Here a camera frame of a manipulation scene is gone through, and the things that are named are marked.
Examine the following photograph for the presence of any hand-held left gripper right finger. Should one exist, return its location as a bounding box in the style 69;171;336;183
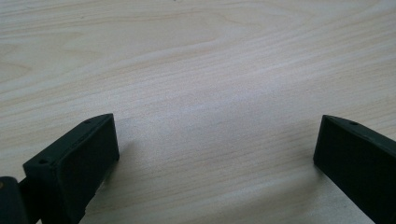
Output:
313;114;396;224

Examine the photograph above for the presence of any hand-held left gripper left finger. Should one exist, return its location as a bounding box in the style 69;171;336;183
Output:
22;113;120;224

